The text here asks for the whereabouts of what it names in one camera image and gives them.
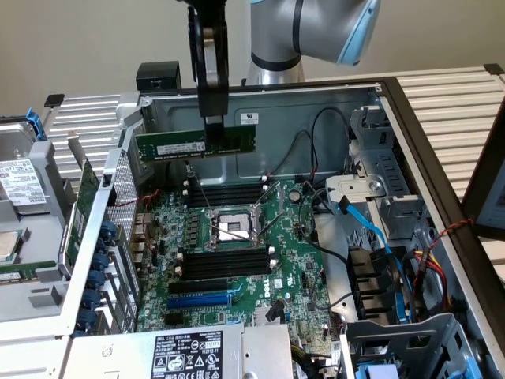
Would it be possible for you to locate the green RAM stick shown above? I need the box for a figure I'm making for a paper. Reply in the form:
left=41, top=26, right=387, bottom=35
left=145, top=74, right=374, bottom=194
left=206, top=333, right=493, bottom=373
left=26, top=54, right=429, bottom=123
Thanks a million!
left=0, top=260, right=57, bottom=284
left=134, top=124, right=257, bottom=162

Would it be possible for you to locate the white sticker label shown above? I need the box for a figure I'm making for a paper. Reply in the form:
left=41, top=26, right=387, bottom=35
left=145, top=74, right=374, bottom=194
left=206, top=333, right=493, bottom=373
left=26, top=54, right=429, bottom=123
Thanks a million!
left=235, top=111, right=261, bottom=126

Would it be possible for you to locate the black box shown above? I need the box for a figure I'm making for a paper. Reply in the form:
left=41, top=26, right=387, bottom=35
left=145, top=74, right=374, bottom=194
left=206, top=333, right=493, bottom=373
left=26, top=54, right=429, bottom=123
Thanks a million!
left=136, top=61, right=182, bottom=92

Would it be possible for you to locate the open black PC case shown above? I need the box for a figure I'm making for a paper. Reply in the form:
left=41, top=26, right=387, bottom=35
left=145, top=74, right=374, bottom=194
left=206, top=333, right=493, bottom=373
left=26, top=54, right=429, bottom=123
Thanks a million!
left=54, top=77, right=505, bottom=379

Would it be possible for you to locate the metal locking lever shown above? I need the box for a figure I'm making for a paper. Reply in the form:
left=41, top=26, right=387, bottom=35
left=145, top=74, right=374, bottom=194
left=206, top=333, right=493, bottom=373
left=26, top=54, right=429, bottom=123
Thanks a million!
left=185, top=160, right=214, bottom=210

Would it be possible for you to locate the CPU socket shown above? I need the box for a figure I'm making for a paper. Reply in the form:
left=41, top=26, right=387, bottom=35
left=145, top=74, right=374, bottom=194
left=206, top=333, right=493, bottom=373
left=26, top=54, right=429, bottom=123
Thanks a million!
left=204, top=205, right=267, bottom=252

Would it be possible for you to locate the green graphics card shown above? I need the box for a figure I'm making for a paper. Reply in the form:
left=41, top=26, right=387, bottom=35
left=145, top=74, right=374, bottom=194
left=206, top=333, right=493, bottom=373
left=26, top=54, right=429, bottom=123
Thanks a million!
left=58, top=132, right=102, bottom=276

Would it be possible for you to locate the green Dell motherboard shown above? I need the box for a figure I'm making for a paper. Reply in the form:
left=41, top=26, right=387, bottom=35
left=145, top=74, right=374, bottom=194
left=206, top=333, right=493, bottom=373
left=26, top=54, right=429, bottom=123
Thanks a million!
left=136, top=179, right=335, bottom=332

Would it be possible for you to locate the blue plastic latch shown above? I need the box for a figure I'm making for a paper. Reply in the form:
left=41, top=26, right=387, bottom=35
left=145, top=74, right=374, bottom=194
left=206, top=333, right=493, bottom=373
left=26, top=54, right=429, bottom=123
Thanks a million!
left=25, top=107, right=49, bottom=142

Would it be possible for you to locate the grey parts rack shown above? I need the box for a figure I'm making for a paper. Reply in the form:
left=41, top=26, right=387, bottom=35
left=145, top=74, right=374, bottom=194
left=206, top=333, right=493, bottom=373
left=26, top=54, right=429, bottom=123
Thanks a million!
left=0, top=114, right=80, bottom=321

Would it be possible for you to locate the long black expansion slot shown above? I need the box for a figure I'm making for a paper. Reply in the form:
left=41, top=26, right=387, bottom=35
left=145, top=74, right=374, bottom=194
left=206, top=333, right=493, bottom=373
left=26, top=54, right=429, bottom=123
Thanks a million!
left=168, top=278, right=230, bottom=295

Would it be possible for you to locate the grey metal disk bay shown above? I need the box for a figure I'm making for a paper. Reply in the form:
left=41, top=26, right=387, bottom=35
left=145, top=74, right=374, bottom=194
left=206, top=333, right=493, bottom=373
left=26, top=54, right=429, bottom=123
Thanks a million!
left=325, top=104, right=431, bottom=242

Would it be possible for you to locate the blue expansion slot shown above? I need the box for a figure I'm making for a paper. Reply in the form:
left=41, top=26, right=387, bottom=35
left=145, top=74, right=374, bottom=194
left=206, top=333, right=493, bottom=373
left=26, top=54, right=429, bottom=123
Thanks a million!
left=165, top=294, right=232, bottom=310

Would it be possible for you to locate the silver hard disk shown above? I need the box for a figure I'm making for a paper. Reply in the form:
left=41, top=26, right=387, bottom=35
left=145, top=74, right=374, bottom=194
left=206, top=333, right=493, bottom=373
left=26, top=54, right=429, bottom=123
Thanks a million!
left=0, top=118, right=54, bottom=216

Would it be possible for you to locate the small silver heatsink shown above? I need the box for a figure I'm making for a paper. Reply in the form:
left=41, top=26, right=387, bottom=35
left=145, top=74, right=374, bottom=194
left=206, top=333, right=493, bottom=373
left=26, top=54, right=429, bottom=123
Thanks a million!
left=254, top=306, right=286, bottom=325

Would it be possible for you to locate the silver CPU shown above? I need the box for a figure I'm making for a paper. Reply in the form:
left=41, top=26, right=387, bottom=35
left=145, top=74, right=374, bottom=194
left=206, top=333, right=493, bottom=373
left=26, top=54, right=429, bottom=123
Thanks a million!
left=0, top=227, right=24, bottom=265

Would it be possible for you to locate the silver power supply with label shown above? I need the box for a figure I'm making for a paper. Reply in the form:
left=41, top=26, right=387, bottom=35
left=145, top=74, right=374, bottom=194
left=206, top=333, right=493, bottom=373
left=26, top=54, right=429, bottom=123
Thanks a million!
left=58, top=323, right=295, bottom=379

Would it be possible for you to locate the dark framed panel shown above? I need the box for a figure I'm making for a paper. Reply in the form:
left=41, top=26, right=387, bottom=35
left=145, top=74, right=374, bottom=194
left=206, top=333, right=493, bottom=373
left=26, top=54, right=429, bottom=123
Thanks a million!
left=461, top=92, right=505, bottom=240

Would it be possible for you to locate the dark perforated drive cage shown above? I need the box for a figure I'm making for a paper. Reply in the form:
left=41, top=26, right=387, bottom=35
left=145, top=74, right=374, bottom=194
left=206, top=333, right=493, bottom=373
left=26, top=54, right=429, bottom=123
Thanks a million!
left=341, top=311, right=484, bottom=379

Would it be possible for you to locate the short red black wire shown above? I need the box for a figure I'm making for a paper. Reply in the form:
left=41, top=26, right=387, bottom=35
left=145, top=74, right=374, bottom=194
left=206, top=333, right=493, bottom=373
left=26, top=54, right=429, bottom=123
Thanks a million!
left=108, top=189, right=163, bottom=211

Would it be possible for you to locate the thick black wire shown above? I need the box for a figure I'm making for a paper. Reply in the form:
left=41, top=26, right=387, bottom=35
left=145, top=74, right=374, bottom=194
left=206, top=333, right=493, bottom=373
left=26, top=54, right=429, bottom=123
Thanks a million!
left=297, top=185, right=350, bottom=264

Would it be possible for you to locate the blue SATA wire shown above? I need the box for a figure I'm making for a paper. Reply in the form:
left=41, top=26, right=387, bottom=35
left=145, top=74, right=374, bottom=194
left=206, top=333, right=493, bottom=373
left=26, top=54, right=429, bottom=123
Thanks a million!
left=333, top=195, right=411, bottom=325

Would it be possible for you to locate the long red black twisted wire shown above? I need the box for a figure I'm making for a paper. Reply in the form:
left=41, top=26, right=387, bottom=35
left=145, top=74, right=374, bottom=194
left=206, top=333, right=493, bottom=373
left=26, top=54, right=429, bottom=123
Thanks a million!
left=428, top=218, right=474, bottom=253

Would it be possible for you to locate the red yellow wire bundle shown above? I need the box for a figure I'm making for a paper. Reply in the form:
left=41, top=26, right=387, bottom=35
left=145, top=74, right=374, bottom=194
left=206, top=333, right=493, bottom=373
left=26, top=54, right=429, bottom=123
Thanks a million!
left=410, top=246, right=453, bottom=313

